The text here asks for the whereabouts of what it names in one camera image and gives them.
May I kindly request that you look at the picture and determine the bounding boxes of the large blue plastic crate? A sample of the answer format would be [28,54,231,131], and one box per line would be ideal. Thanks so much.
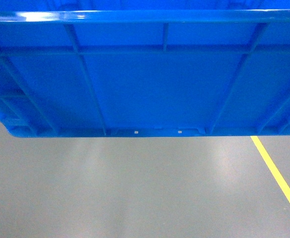
[0,0,290,137]

